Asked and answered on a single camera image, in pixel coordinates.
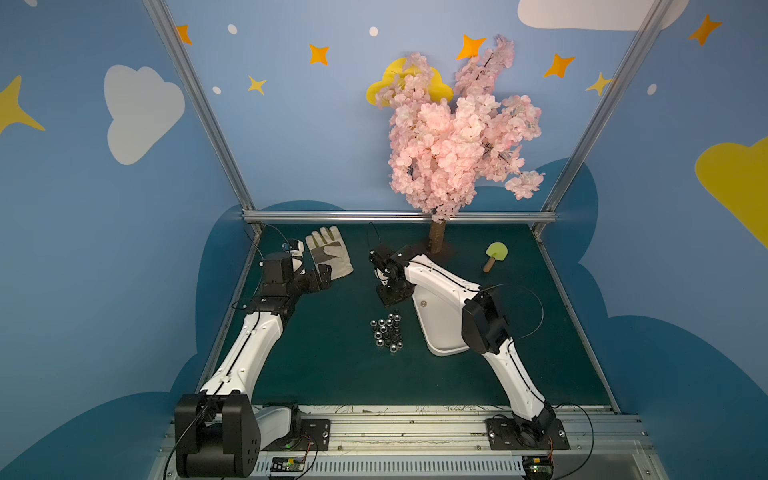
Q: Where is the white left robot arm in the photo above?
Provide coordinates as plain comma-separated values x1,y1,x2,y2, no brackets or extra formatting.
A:
165,250,332,479

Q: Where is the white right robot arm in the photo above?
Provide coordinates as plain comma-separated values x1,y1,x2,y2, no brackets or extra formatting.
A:
369,244,568,449

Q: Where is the pile of steel nuts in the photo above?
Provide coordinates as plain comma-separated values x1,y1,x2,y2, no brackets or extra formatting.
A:
369,309,403,354

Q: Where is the white storage box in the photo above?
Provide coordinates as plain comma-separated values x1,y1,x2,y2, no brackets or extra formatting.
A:
413,286,469,357

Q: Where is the white canvas work glove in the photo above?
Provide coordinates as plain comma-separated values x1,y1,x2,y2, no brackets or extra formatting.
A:
305,226,354,280

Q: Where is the green toy paddle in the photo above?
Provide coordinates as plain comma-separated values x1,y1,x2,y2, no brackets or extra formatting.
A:
483,242,508,273

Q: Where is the pink blossom artificial tree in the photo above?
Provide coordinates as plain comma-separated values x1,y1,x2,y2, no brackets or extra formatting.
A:
372,35,544,254

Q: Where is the left green circuit board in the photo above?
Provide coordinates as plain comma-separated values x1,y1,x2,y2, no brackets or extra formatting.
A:
269,457,306,475

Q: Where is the green circuit board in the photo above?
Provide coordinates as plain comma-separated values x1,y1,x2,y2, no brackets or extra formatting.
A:
522,456,554,480
269,457,306,475

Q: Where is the right green circuit board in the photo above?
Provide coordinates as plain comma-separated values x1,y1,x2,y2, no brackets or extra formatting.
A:
522,456,554,480

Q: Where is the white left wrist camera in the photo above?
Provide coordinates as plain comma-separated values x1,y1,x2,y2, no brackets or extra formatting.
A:
284,239,304,272

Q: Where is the dark tree base plate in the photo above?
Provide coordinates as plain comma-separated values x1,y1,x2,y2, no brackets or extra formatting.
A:
413,238,459,265

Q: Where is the aluminium back frame rail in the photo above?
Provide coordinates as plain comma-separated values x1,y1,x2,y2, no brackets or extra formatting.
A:
242,210,557,224

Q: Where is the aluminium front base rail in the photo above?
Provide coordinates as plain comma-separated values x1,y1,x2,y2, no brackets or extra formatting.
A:
146,404,670,480

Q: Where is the aluminium left frame post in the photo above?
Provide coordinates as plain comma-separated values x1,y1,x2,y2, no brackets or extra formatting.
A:
143,0,261,232

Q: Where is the aluminium frame post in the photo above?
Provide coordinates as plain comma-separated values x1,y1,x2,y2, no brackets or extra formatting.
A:
143,0,261,232
532,0,688,239

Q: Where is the aluminium right frame post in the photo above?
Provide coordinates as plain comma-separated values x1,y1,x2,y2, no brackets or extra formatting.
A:
532,0,688,239

